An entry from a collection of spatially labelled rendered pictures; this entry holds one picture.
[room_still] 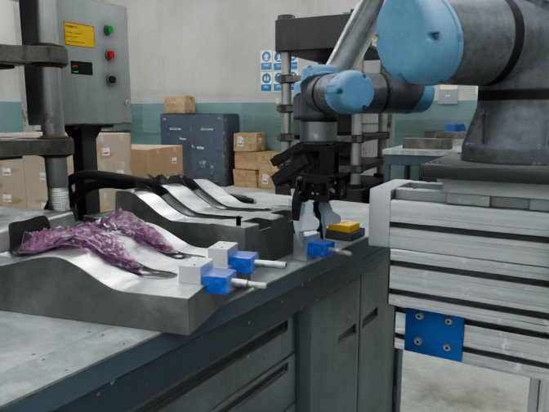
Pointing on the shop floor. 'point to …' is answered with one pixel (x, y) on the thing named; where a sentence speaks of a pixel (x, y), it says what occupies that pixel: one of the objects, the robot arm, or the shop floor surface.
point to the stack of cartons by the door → (252, 161)
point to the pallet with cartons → (157, 160)
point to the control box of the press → (85, 78)
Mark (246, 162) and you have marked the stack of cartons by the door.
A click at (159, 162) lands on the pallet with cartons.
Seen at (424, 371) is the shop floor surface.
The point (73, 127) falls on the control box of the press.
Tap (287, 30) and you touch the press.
